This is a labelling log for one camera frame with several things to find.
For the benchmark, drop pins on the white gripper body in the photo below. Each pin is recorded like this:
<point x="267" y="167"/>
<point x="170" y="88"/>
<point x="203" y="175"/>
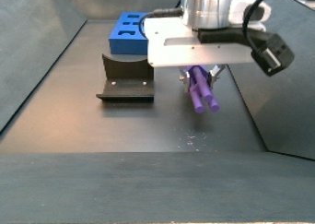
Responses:
<point x="174" y="46"/>

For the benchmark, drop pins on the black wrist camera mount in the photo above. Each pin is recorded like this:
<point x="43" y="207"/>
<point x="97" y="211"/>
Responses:
<point x="270" y="51"/>

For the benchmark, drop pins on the purple three prong object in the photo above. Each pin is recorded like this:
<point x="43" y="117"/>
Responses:
<point x="201" y="88"/>

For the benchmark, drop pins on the dark curved fixture stand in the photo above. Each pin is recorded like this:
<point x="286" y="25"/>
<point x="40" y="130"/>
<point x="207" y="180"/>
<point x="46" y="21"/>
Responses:
<point x="129" y="81"/>

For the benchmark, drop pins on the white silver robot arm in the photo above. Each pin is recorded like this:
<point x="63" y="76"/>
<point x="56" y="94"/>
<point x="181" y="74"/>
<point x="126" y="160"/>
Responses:
<point x="207" y="14"/>

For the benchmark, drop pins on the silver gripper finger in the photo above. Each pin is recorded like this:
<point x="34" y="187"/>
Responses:
<point x="185" y="77"/>
<point x="215" y="72"/>

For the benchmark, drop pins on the blue foam shape board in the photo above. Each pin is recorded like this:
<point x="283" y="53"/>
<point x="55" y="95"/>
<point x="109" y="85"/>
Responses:
<point x="126" y="39"/>

